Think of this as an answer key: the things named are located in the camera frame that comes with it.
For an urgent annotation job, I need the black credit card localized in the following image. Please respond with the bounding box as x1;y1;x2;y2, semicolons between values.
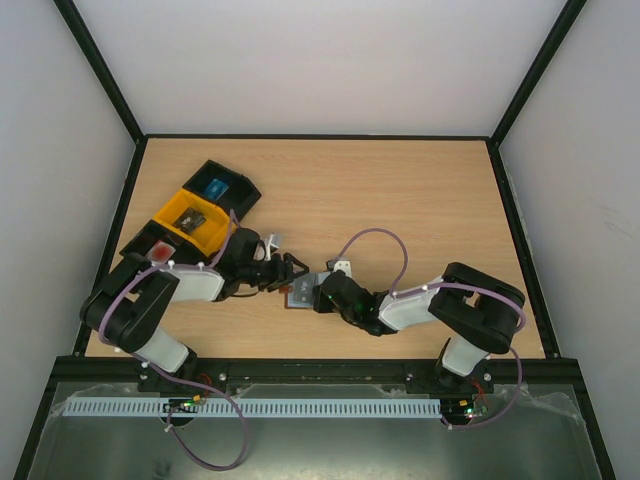
287;272;317;309
174;208;206;234

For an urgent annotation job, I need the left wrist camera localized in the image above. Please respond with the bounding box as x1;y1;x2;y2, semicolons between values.
264;232;282;261

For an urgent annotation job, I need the blue card in bin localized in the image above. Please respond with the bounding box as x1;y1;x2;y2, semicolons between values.
203;178;229;201

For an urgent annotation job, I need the black storage bin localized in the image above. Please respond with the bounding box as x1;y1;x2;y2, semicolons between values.
183;160;262;220
120;220;206;264

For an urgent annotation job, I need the brown leather card holder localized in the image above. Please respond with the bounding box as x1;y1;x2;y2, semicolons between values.
279;271;329;309

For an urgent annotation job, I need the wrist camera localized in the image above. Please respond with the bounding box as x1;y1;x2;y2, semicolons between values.
326;257;352;278
264;232;282;261

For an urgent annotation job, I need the red credit card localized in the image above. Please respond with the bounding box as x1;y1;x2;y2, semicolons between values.
146;240;176;264

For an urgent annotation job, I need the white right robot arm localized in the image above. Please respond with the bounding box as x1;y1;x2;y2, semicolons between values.
313;262;526;392

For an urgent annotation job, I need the white slotted cable duct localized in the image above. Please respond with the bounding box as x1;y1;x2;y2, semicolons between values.
62;397;441;419

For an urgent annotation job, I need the black enclosure frame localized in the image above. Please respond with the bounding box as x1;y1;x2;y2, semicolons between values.
13;1;615;479

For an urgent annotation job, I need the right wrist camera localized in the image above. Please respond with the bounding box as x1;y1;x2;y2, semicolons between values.
326;257;352;278

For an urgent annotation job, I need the yellow storage bin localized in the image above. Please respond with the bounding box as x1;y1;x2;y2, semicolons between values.
152;189;230;257

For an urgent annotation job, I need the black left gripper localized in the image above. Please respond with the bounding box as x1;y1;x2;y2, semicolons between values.
240;253;310;293

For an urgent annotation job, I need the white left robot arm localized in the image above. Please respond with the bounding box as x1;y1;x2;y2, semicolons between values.
80;227;309;374

